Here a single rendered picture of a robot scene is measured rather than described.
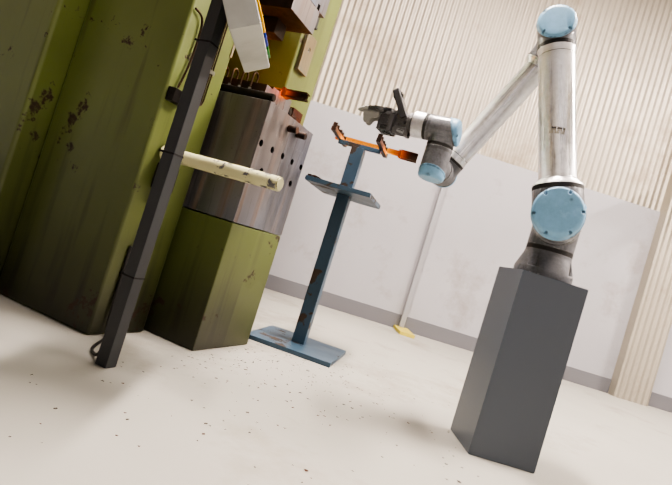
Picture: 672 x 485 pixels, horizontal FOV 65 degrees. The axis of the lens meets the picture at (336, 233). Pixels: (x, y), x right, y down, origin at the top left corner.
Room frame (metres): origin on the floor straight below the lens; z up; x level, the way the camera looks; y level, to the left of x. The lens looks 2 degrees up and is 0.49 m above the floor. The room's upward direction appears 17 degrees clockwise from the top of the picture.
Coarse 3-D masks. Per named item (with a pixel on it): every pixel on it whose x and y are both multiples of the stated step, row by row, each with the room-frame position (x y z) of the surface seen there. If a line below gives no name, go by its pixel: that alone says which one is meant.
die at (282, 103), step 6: (228, 78) 1.97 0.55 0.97; (234, 78) 1.96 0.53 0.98; (234, 84) 1.96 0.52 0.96; (246, 84) 1.94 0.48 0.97; (252, 84) 1.93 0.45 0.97; (258, 84) 1.92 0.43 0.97; (264, 84) 1.91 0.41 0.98; (264, 90) 1.91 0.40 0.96; (270, 90) 1.93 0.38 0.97; (276, 90) 1.97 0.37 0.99; (276, 96) 1.98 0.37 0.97; (276, 102) 1.99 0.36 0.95; (282, 102) 2.03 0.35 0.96; (288, 102) 2.07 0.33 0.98; (282, 108) 2.04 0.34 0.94; (288, 108) 2.08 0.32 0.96
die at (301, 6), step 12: (264, 0) 1.95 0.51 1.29; (276, 0) 1.93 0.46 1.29; (288, 0) 1.91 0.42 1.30; (300, 0) 1.94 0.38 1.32; (264, 12) 2.01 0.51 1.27; (276, 12) 1.98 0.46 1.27; (288, 12) 1.95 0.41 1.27; (300, 12) 1.97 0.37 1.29; (312, 12) 2.04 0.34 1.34; (288, 24) 2.06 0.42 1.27; (300, 24) 2.02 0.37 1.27; (312, 24) 2.07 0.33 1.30
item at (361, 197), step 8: (312, 184) 2.44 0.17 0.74; (320, 184) 2.34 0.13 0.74; (328, 184) 2.29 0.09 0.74; (336, 184) 2.29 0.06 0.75; (328, 192) 2.58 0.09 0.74; (336, 192) 2.46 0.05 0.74; (344, 192) 2.36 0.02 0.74; (352, 192) 2.27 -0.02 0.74; (360, 192) 2.26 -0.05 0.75; (352, 200) 2.61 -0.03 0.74; (360, 200) 2.49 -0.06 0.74; (368, 200) 2.38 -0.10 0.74; (376, 208) 2.63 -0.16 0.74
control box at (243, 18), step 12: (228, 0) 1.28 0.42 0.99; (240, 0) 1.28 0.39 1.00; (252, 0) 1.28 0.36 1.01; (228, 12) 1.28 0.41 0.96; (240, 12) 1.28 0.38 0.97; (252, 12) 1.28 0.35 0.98; (228, 24) 1.28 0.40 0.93; (240, 24) 1.28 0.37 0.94; (252, 24) 1.28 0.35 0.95; (240, 36) 1.33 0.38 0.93; (252, 36) 1.35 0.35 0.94; (240, 48) 1.41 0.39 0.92; (252, 48) 1.43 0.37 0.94; (264, 48) 1.45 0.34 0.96; (240, 60) 1.51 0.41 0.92; (252, 60) 1.52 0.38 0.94; (264, 60) 1.55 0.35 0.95
